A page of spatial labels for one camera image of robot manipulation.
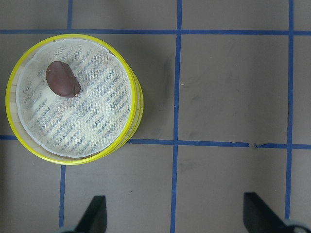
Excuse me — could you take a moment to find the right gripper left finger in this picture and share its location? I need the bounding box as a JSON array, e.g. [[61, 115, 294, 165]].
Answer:
[[58, 195, 109, 233]]

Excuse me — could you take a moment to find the yellow bamboo steamer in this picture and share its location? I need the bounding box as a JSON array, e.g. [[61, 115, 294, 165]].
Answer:
[[104, 70, 144, 156], [5, 34, 137, 165]]

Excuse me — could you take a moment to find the brown chocolate bun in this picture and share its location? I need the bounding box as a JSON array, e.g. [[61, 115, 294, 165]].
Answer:
[[46, 61, 81, 98]]

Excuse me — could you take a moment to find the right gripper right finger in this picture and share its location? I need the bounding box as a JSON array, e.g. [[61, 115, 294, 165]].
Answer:
[[243, 192, 311, 233]]

